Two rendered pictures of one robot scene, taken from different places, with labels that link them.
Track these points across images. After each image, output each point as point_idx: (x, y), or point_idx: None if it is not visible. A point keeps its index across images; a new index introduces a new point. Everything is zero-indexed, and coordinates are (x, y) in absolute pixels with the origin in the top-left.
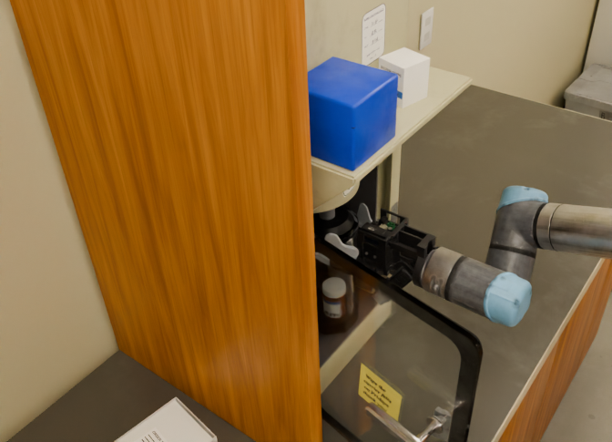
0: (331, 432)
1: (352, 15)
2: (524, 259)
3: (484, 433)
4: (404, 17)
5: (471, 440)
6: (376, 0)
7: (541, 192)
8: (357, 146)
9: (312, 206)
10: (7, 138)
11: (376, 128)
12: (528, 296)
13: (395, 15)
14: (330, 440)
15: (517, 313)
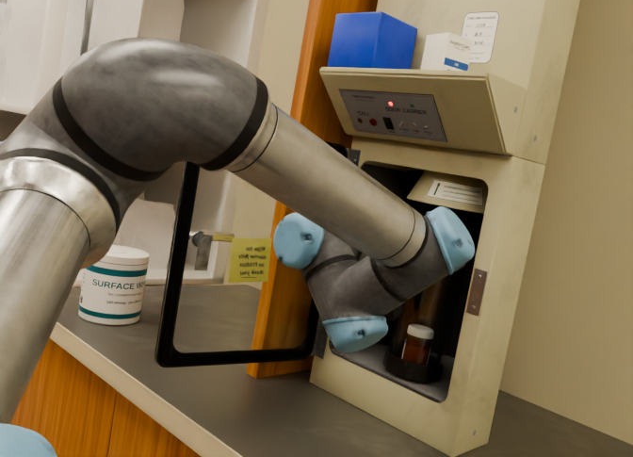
0: (289, 389)
1: (454, 8)
2: (365, 259)
3: (250, 452)
4: (529, 39)
5: (245, 442)
6: (487, 6)
7: (438, 212)
8: (332, 46)
9: (306, 80)
10: None
11: (351, 44)
12: (297, 236)
13: (514, 31)
14: (281, 386)
15: (277, 232)
